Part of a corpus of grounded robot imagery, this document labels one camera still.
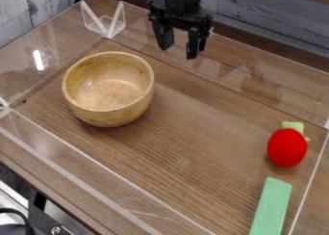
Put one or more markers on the green tape strip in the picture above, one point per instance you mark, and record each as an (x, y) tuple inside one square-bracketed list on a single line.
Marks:
[(271, 211)]

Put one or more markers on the clear acrylic corner bracket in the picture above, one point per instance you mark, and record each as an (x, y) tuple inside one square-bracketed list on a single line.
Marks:
[(109, 26)]

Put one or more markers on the black metal bracket with screw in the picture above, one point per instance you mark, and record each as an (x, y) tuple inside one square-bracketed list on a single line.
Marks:
[(43, 224)]

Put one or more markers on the clear acrylic tray walls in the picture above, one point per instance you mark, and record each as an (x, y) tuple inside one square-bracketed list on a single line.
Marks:
[(183, 171)]

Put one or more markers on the red ball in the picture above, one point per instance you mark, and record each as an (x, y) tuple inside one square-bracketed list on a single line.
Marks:
[(288, 144)]

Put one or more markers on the wooden bowl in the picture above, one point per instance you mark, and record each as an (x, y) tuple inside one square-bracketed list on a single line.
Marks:
[(109, 88)]

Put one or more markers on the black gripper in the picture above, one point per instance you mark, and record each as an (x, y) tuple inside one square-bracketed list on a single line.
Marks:
[(180, 14)]

